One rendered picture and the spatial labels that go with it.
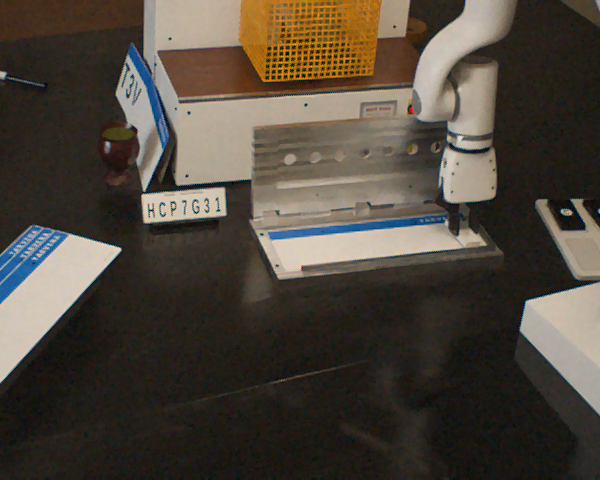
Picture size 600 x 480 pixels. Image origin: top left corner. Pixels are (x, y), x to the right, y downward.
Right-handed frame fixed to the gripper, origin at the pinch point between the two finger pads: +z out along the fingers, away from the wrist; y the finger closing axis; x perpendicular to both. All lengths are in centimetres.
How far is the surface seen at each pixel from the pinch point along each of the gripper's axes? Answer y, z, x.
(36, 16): -66, -19, 115
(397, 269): -15.8, 5.0, -6.5
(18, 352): -86, 2, -28
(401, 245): -12.6, 3.2, -0.1
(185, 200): -50, -3, 17
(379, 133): -13.6, -15.5, 10.9
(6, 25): -74, -18, 111
